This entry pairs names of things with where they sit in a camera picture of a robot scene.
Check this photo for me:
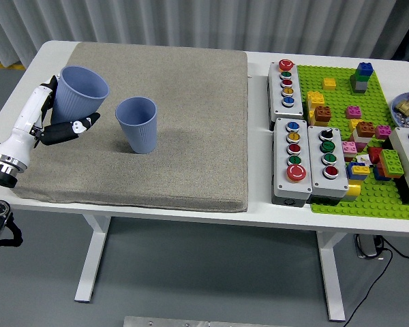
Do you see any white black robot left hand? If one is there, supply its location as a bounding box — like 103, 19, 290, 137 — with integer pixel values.
0, 75, 101, 168

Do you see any blue ribbed plastic cup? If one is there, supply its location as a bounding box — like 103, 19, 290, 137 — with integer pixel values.
50, 65, 110, 125
115, 97, 157, 155

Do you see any white table leg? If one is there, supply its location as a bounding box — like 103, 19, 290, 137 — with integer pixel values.
316, 231, 347, 322
74, 214, 112, 303

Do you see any grey-brown fabric mat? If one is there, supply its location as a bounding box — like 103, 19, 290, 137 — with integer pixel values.
12, 42, 249, 213

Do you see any white pleated curtain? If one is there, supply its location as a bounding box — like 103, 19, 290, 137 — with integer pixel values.
0, 0, 409, 69

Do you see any five-button grey control box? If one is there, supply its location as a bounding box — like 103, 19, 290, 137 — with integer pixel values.
267, 59, 305, 131
271, 117, 313, 207

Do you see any four-button box with black selector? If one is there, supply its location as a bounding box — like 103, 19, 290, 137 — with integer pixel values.
307, 125, 349, 205

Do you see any green studded baseplate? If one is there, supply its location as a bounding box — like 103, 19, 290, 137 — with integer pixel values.
294, 64, 409, 222

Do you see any yellow and grey brick stack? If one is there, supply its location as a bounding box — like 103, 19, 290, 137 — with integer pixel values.
346, 182, 362, 205

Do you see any blue and yellow brick stack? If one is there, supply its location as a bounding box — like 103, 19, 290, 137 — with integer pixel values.
346, 161, 371, 181

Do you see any brown brick on white stack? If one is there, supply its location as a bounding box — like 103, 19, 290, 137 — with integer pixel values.
347, 121, 375, 153

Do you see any blue green grey brick tower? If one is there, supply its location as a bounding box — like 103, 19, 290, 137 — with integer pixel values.
349, 61, 375, 94

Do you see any red brick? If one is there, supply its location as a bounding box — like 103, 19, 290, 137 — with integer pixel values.
367, 146, 384, 164

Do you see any grey power adapter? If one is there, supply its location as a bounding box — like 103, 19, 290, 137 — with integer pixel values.
353, 234, 384, 260

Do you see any green brick on red-blue stack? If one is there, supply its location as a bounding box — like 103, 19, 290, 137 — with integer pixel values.
373, 149, 405, 181

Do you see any white button box on bricks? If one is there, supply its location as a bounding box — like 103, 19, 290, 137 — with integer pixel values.
388, 126, 409, 200

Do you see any black floor cable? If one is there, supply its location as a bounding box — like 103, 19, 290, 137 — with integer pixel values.
344, 238, 409, 323

